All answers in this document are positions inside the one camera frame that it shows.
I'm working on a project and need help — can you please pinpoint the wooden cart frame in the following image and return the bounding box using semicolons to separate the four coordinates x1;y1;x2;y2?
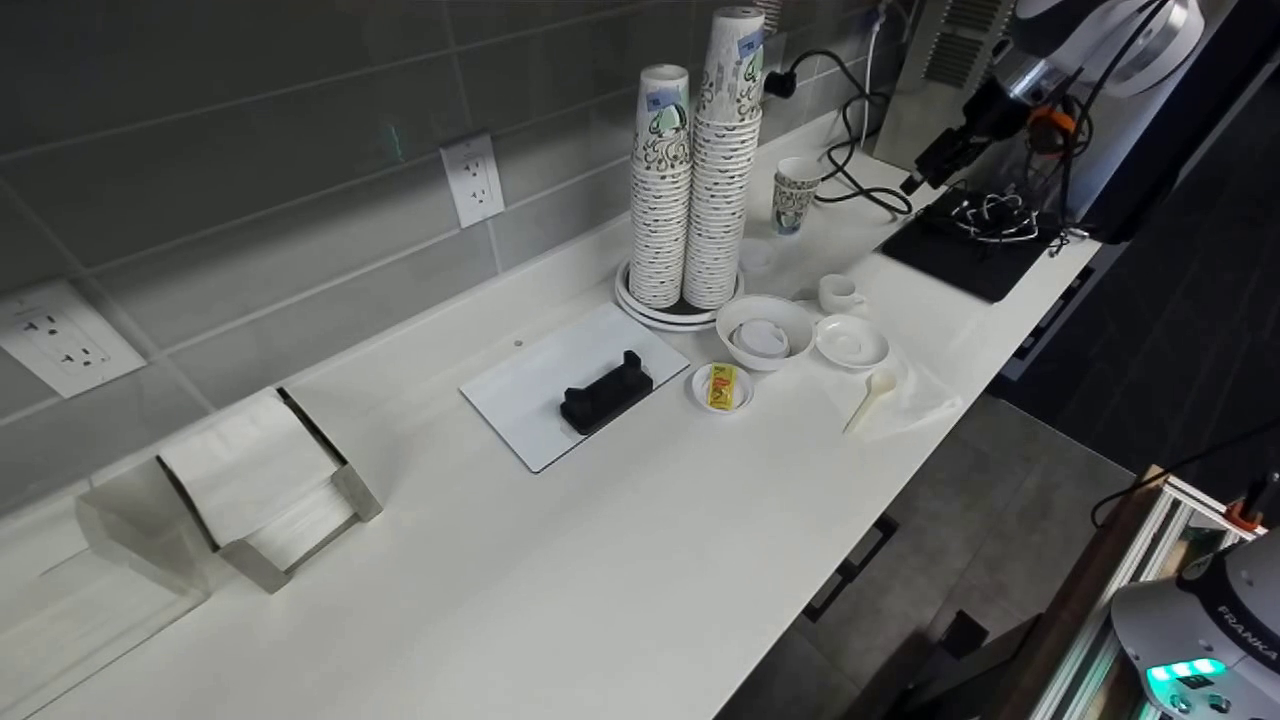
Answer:
993;459;1272;720

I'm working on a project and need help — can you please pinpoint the white rectangular board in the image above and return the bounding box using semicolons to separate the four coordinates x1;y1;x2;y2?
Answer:
457;309;693;476

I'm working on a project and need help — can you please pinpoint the white wall outlet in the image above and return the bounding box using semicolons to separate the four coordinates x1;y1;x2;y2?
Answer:
0;279;148;405
436;131;513;230

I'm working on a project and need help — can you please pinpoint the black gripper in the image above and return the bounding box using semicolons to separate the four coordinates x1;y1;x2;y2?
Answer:
909;74;1032;194

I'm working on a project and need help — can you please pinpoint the black cabinet handle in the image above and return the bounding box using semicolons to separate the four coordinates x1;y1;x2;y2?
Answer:
802;512;901;623

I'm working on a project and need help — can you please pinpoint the tall speckled paper cup stack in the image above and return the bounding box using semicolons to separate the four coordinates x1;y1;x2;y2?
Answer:
682;3;774;312

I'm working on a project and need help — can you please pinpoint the single patterned paper cup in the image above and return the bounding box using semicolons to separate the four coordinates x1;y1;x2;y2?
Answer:
769;152;833;241

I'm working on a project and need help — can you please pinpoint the white bowl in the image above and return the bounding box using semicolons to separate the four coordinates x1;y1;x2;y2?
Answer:
714;291;823;376

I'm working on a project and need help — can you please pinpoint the white saucer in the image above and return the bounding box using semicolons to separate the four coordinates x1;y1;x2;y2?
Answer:
810;312;893;372

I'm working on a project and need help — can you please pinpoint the small white cup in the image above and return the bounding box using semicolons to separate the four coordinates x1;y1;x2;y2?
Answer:
812;268;872;318

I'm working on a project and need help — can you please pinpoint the white cloth napkin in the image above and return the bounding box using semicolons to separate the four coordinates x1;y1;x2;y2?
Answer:
837;347;974;448

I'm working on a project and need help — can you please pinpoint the metal napkin dispenser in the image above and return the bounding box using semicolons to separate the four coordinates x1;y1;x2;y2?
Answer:
153;382;387;596

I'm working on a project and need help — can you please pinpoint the grey robot base with light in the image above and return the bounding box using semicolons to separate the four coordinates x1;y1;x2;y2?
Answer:
1104;532;1280;720

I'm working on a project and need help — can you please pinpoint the white plastic spoon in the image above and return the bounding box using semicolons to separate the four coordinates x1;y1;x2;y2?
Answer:
842;366;901;434

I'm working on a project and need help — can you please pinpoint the white plate under cups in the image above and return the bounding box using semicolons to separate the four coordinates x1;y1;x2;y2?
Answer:
608;260;743;334

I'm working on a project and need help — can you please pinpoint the small dish with yellow food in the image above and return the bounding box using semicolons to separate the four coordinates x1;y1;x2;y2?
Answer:
690;360;762;415

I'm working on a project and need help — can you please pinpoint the black power cable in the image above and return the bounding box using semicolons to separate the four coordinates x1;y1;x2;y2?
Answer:
762;45;927;228

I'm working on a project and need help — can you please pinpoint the short speckled paper cup stack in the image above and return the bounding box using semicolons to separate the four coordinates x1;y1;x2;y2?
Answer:
623;60;696;312

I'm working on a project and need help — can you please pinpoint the clear acrylic holder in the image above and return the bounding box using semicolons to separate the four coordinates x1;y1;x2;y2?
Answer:
0;454;217;720

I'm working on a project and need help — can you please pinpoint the white wall cable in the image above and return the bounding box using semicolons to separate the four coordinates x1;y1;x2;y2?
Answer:
861;0;898;154

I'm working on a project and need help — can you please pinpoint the grey appliance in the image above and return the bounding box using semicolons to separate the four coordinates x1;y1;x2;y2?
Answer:
872;0;1032;174

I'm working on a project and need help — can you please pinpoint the white coiled cable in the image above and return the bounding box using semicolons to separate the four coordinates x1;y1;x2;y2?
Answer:
941;182;1055;252

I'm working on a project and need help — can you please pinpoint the black plastic holder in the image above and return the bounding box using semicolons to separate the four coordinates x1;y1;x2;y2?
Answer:
557;347;657;439

